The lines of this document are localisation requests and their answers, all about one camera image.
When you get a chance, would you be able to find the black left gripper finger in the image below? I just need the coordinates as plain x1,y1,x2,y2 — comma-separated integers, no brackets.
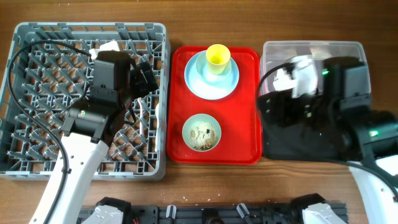
129,68,146,98
139,62,159,92

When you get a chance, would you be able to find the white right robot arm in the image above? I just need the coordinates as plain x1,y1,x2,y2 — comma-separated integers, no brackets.
256,90,397,223

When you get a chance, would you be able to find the red plastic tray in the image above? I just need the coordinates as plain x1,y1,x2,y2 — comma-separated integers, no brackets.
166,46,262,165

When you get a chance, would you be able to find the clear plastic bin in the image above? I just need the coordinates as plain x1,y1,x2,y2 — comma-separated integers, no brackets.
260,40,368,95

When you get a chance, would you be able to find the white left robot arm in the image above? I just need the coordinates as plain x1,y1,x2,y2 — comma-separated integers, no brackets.
31,60,159,223

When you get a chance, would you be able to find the white plastic spoon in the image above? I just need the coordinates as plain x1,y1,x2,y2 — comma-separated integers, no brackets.
155,103,160,127

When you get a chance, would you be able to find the light blue plate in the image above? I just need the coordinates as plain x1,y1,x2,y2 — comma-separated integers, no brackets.
184,50,239,100

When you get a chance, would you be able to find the grey dishwasher rack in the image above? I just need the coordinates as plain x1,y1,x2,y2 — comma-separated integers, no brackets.
1,22,171,181

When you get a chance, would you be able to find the green bowl with food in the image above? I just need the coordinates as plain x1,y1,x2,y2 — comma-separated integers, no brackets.
182,113,222,152

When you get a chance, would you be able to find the white napkin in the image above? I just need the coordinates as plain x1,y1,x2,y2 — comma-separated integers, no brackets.
272,55,318,98

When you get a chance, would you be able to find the black plastic tray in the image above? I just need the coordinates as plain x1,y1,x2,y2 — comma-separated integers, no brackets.
262,101,351,162

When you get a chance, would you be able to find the yellow plastic cup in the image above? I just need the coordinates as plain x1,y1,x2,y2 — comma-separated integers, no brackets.
205,44,231,75

